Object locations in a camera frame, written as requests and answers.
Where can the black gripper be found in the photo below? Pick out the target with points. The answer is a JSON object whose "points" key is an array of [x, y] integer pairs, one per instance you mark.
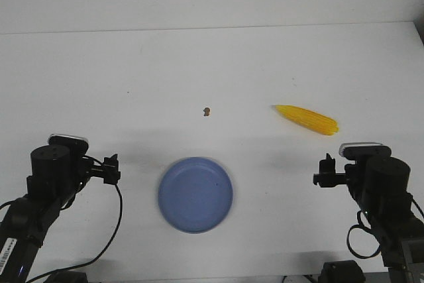
{"points": [[109, 172], [327, 177]]}

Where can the yellow corn cob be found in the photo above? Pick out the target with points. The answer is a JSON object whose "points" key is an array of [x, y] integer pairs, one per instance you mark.
{"points": [[308, 119]]}

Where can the blue round plate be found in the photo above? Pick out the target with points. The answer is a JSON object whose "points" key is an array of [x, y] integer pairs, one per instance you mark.
{"points": [[195, 195]]}

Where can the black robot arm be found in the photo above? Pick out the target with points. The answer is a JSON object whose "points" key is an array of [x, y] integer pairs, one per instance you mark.
{"points": [[59, 173], [378, 184]]}

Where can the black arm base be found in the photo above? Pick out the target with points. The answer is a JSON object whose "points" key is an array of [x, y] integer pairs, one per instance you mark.
{"points": [[69, 276], [347, 271]]}

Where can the small brown crumb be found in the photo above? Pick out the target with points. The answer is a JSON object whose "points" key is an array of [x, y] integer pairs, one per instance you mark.
{"points": [[206, 112]]}

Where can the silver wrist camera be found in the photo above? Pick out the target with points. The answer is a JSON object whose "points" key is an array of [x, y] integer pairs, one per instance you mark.
{"points": [[357, 150], [76, 144]]}

